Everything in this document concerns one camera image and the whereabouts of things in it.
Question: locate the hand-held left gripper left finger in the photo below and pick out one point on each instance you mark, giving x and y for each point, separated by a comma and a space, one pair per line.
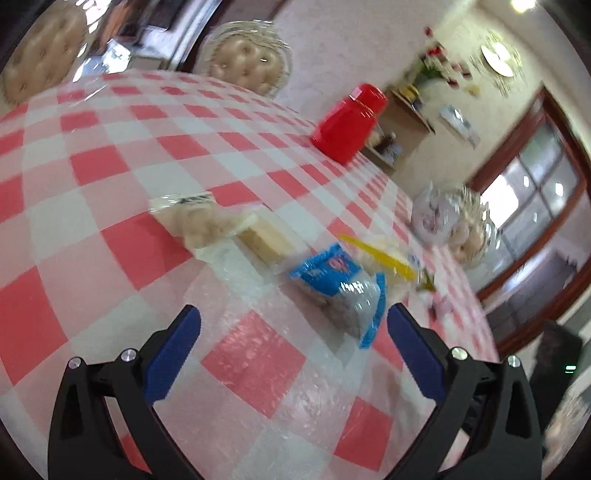
173, 355

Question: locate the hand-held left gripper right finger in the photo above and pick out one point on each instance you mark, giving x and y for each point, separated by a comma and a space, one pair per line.
418, 355

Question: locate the blue clear snack packet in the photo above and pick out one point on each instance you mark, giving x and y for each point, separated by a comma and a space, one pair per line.
344, 288

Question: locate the yellow-edged clear packet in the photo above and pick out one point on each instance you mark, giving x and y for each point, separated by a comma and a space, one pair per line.
392, 263

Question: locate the beige tufted dining chair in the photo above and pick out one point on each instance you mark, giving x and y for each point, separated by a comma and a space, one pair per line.
44, 55
475, 235
249, 62

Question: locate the clear pastry packet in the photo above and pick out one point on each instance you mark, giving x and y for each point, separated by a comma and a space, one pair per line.
198, 221

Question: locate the white floral teapot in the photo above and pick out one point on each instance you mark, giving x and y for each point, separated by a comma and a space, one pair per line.
431, 217

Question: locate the cream wafer packet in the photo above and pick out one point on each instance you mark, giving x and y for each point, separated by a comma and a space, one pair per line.
268, 240

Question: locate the wood-framed glass partition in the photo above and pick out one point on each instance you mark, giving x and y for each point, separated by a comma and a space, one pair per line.
531, 184

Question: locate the red white checkered tablecloth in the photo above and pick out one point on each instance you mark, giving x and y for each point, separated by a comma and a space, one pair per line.
115, 184

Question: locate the wooden corner shelf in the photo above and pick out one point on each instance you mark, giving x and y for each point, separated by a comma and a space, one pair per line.
406, 120

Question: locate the red thermos jug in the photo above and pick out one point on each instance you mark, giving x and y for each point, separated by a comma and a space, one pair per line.
346, 129

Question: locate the red flower bouquet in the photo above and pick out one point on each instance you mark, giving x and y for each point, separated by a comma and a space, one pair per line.
434, 60

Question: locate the white wall-mounted panel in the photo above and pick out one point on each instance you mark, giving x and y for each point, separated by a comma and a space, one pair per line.
457, 122

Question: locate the round wall clock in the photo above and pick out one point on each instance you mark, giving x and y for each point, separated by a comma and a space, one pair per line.
496, 55

